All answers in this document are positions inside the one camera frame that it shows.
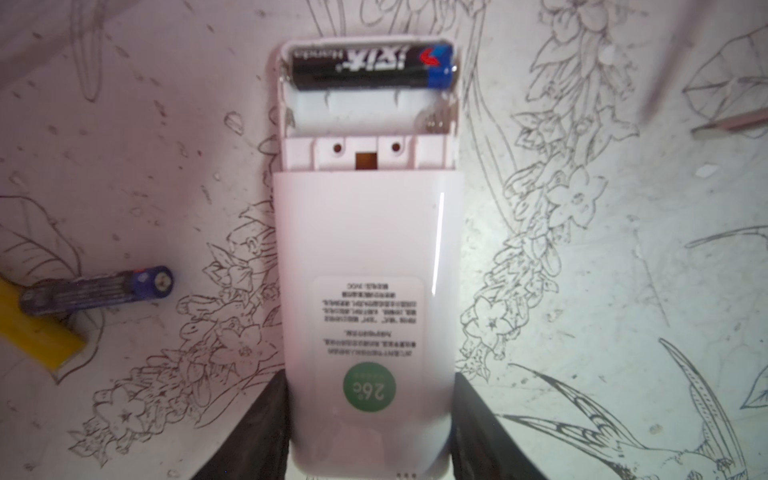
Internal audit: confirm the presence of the clear handled screwdriver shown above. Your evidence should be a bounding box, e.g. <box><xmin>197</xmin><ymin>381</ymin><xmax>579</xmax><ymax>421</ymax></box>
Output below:
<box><xmin>691</xmin><ymin>108</ymin><xmax>767</xmax><ymax>140</ymax></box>

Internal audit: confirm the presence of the black blue battery in remote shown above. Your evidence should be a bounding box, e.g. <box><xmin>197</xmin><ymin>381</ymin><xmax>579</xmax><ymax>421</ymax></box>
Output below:
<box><xmin>290</xmin><ymin>42</ymin><xmax>455</xmax><ymax>91</ymax></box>

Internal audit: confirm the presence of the small white remote control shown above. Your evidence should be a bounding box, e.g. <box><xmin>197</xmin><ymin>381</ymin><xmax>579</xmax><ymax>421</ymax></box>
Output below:
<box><xmin>272</xmin><ymin>35</ymin><xmax>464</xmax><ymax>479</ymax></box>

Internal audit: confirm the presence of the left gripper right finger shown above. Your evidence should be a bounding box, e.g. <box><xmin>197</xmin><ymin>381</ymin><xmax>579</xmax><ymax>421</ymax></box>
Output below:
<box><xmin>449</xmin><ymin>372</ymin><xmax>546</xmax><ymax>480</ymax></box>

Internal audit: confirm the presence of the black blue battery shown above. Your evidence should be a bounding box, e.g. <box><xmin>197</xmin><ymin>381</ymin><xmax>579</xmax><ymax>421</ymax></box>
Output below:
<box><xmin>290</xmin><ymin>42</ymin><xmax>455</xmax><ymax>91</ymax></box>
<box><xmin>19</xmin><ymin>266</ymin><xmax>175</xmax><ymax>317</ymax></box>

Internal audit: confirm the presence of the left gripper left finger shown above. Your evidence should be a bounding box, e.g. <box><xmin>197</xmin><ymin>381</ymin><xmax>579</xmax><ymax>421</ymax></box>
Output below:
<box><xmin>193</xmin><ymin>370</ymin><xmax>291</xmax><ymax>480</ymax></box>

